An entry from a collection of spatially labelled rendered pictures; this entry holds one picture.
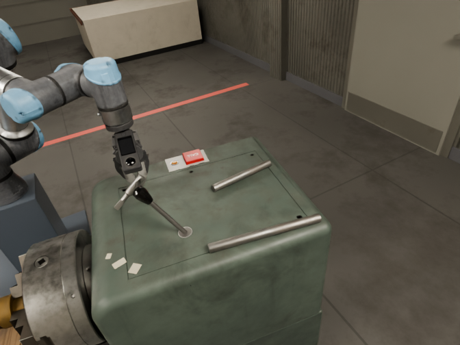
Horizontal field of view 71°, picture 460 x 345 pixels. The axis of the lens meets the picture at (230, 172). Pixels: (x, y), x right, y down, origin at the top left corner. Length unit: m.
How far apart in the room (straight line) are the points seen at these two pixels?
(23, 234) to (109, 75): 0.90
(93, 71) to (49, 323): 0.59
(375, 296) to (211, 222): 1.59
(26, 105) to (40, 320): 0.49
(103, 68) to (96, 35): 5.90
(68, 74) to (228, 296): 0.66
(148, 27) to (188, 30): 0.81
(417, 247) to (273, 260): 1.88
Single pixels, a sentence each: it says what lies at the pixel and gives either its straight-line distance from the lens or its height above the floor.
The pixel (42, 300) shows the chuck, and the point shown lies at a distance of 0.92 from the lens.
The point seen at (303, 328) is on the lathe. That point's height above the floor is 0.81.
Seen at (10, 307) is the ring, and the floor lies 1.12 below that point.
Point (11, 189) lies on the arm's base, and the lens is 1.47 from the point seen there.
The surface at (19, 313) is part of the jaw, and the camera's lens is 1.06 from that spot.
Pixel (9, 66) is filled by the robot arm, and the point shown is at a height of 1.58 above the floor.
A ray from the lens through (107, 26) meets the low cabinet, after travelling 6.70.
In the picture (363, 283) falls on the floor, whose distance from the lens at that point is 2.30.
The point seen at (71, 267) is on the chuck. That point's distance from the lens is 0.91.
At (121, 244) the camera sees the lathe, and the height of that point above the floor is 1.25.
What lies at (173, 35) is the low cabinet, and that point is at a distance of 7.03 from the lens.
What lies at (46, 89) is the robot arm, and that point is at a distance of 0.85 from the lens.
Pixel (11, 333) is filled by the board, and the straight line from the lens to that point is 1.35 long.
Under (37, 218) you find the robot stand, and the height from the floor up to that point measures 1.01.
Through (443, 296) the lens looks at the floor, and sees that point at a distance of 2.41.
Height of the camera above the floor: 1.85
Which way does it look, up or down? 37 degrees down
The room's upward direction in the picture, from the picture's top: 7 degrees counter-clockwise
